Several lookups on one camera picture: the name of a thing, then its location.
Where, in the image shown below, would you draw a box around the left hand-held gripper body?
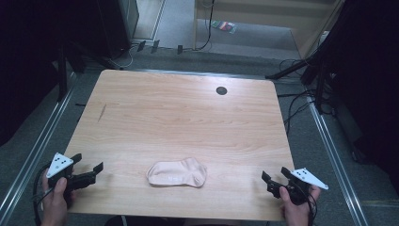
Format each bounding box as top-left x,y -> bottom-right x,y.
45,152 -> 75,193

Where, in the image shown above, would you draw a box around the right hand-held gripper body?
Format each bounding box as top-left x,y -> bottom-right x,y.
279,167 -> 330,206

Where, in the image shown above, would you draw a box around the person's right hand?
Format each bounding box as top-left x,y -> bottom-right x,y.
279,184 -> 322,226

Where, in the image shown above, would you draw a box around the person's left hand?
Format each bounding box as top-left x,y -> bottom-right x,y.
40,176 -> 79,226

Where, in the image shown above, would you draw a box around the black metal stand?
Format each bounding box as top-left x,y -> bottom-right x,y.
264,0 -> 349,115
56,39 -> 117,103

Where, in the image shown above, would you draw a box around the dark curtain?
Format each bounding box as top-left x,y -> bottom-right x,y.
316,0 -> 399,196
0,0 -> 106,147

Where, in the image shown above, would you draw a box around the black cabinet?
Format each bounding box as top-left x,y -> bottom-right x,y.
96,0 -> 140,59

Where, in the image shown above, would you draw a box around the colourful packet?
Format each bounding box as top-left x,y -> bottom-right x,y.
210,20 -> 237,35

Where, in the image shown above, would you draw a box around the light wooden furniture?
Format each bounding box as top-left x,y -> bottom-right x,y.
192,0 -> 346,60

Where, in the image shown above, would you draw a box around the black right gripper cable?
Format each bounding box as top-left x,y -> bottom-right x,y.
304,187 -> 318,226

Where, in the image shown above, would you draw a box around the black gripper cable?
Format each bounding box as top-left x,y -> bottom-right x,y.
32,164 -> 53,226
304,187 -> 318,226

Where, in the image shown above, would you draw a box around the aluminium floor rail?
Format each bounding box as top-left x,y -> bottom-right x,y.
0,71 -> 78,218
306,93 -> 370,226

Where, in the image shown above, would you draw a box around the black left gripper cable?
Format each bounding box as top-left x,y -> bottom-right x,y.
32,164 -> 53,226

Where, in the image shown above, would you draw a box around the black floor cables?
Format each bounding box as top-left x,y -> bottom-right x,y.
277,57 -> 318,137

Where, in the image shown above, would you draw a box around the white floor cable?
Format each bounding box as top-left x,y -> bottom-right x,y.
108,43 -> 139,71

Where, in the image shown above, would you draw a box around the black hanging cable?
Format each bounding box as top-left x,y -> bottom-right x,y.
193,0 -> 216,52

